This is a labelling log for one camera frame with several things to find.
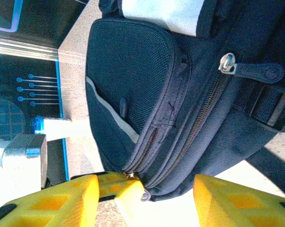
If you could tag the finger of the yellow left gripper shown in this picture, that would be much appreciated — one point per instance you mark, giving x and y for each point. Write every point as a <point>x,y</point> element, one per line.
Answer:
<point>131,201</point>
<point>109,186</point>

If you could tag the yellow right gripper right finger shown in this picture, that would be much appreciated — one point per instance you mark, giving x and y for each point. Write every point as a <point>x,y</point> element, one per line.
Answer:
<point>227,205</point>

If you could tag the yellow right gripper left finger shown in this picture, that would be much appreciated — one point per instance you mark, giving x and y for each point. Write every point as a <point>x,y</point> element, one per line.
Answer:
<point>62,205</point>

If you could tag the navy blue backpack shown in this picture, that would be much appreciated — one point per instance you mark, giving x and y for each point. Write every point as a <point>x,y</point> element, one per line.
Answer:
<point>180,94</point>

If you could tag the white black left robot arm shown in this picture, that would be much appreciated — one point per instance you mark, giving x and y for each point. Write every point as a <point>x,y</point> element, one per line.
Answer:
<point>17,170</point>

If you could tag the white cup blue lid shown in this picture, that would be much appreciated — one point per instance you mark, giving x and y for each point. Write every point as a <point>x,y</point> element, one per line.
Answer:
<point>62,128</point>

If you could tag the aluminium frame post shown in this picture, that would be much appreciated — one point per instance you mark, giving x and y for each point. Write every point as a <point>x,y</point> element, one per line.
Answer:
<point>24,50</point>

